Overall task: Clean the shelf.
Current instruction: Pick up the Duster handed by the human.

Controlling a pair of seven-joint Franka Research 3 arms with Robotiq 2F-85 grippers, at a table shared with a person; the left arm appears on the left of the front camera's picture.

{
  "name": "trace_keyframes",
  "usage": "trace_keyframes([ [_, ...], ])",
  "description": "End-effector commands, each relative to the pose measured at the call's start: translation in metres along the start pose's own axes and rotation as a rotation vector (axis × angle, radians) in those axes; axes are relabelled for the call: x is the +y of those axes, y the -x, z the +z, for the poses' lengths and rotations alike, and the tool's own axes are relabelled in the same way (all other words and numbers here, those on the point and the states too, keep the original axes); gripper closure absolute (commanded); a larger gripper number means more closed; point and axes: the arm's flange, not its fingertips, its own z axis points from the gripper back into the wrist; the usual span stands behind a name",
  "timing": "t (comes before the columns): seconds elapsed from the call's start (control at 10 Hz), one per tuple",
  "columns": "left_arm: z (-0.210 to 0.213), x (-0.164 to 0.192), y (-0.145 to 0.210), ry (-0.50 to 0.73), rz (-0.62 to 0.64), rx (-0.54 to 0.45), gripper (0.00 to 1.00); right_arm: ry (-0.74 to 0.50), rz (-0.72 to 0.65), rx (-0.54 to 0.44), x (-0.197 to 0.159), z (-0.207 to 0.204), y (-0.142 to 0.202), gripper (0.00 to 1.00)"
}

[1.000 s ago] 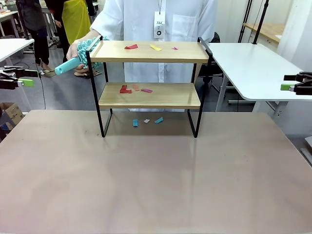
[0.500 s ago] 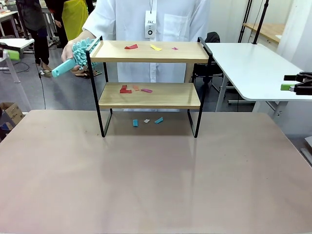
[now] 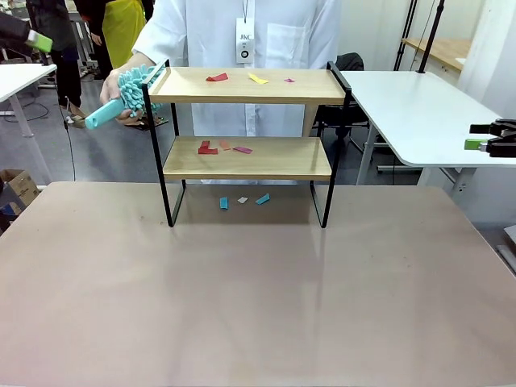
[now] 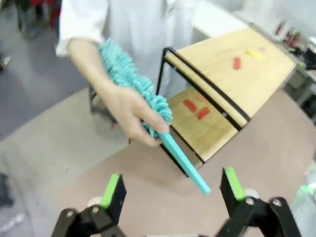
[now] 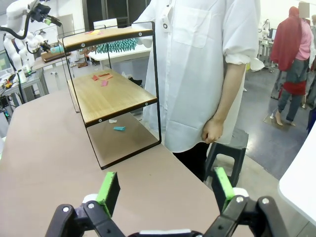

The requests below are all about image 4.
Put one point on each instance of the person's right hand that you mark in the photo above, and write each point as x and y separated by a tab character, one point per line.
126	108

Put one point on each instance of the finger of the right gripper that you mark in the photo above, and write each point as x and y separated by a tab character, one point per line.
295	50
301	65

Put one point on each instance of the person in white coat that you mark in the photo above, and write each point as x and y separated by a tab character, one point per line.
138	24

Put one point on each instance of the yellow paper scrap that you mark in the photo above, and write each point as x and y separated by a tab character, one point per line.
255	55

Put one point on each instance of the large red paper scrap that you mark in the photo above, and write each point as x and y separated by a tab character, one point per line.
190	105

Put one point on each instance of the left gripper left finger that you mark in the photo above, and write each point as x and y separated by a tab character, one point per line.
108	192

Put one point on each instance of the two-tier wooden black-framed shelf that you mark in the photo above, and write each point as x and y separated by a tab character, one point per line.
234	81

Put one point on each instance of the person's right forearm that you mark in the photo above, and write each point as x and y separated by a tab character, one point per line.
81	56

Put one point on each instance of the teal microfiber duster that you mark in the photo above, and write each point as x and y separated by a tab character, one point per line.
123	71

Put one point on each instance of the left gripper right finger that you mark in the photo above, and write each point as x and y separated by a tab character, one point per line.
234	187

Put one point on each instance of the reddish pink paper scrap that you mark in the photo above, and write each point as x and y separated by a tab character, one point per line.
203	113

